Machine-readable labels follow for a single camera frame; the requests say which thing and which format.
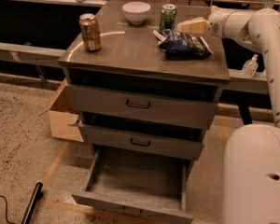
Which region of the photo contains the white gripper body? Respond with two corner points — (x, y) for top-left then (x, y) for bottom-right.
(208, 6), (231, 37)

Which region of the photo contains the green soda can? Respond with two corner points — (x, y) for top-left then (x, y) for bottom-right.
(160, 4), (177, 31)

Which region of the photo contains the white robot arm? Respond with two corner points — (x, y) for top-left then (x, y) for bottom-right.
(208, 6), (280, 224)

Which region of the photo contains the grey top drawer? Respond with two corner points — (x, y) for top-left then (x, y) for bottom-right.
(65, 85), (217, 130)

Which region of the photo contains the grey drawer cabinet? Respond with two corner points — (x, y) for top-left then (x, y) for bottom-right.
(58, 0), (231, 173)

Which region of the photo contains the orange soda can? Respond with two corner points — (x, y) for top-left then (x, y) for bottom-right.
(79, 13), (102, 51)

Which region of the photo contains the grey middle drawer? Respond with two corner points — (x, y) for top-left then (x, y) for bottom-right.
(79, 124), (203, 160)

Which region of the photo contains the grey open bottom drawer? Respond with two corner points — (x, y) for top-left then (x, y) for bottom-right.
(72, 147), (193, 224)

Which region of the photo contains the blue chip bag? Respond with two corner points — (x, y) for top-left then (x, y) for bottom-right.
(153, 29), (213, 60)

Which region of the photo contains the clear sanitizer bottle left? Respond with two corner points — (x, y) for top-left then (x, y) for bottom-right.
(241, 54), (259, 78)

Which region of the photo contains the white bowl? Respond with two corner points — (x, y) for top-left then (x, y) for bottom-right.
(122, 2), (151, 25)

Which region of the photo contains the cardboard box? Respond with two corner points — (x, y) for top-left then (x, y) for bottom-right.
(40, 80), (83, 142)

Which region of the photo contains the black rod on floor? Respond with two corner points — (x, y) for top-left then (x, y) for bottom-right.
(21, 182), (43, 224)

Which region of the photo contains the metal rail shelf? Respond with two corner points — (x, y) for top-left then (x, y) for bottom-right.
(0, 42), (269, 94)

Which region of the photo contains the black floor cable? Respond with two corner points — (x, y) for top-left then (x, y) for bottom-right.
(0, 195), (17, 224)

